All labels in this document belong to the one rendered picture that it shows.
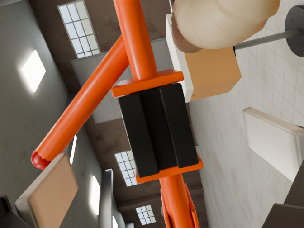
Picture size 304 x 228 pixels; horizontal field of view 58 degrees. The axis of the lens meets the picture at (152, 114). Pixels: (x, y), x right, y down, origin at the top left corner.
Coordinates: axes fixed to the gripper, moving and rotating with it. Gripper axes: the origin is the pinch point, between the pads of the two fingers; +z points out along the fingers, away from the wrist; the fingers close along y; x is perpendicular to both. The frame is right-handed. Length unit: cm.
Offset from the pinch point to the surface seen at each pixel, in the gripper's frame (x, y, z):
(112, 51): 7.9, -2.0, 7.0
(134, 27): 9.1, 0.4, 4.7
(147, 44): 7.7, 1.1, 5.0
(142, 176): -2.5, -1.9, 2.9
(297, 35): -3, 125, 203
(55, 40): 128, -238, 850
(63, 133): 1.8, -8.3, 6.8
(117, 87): 4.9, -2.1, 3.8
